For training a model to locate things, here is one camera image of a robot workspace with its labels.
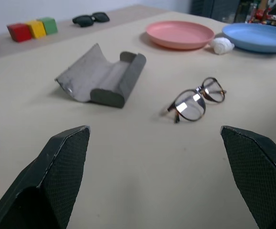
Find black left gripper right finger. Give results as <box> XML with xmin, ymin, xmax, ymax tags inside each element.
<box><xmin>220</xmin><ymin>125</ymin><xmax>276</xmax><ymax>229</ymax></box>

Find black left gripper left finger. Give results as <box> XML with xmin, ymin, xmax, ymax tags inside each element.
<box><xmin>0</xmin><ymin>125</ymin><xmax>91</xmax><ymax>229</ymax></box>

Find tortoiseshell round eyeglasses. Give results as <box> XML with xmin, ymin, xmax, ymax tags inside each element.
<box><xmin>161</xmin><ymin>76</ymin><xmax>227</xmax><ymax>124</ymax></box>

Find grey felt glasses case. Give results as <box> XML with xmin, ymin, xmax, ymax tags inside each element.
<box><xmin>54</xmin><ymin>42</ymin><xmax>147</xmax><ymax>109</ymax></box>

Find blue plastic plate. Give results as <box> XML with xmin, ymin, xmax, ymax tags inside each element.
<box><xmin>221</xmin><ymin>22</ymin><xmax>276</xmax><ymax>53</ymax></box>

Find red wooden cube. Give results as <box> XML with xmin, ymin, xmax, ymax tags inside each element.
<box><xmin>6</xmin><ymin>23</ymin><xmax>33</xmax><ymax>43</ymax></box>

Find yellow wooden cube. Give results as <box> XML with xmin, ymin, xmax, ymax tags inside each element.
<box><xmin>25</xmin><ymin>20</ymin><xmax>47</xmax><ymax>40</ymax></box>

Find green wooden cube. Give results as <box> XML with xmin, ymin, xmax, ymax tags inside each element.
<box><xmin>37</xmin><ymin>17</ymin><xmax>58</xmax><ymax>36</ymax></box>

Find black sunglasses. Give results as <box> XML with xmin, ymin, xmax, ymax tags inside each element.
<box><xmin>72</xmin><ymin>11</ymin><xmax>110</xmax><ymax>28</ymax></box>

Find colourful background clutter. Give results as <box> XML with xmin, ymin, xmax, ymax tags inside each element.
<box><xmin>246</xmin><ymin>0</ymin><xmax>276</xmax><ymax>27</ymax></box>

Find pink plastic plate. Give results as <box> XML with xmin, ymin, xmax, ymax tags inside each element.
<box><xmin>145</xmin><ymin>21</ymin><xmax>215</xmax><ymax>51</ymax></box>

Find dark cabinet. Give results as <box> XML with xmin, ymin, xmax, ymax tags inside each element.
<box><xmin>190</xmin><ymin>0</ymin><xmax>242</xmax><ymax>23</ymax></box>

